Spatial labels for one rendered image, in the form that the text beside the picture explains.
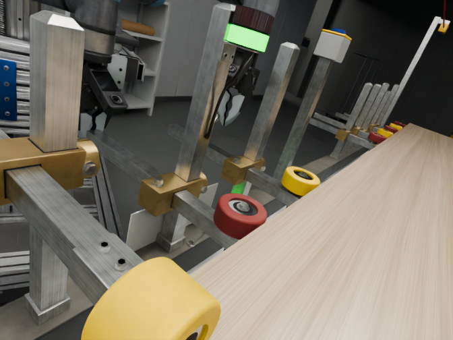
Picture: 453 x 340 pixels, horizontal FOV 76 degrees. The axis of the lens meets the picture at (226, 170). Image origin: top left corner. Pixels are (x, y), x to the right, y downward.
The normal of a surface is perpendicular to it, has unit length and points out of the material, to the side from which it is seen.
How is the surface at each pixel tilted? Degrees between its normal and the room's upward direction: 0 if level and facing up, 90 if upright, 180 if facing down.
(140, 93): 90
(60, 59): 90
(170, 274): 11
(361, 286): 0
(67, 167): 90
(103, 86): 31
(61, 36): 90
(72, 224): 0
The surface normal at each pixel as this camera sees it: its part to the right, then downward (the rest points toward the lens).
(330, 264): 0.28, -0.87
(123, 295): -0.10, -0.62
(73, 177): 0.76, 0.46
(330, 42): -0.59, 0.18
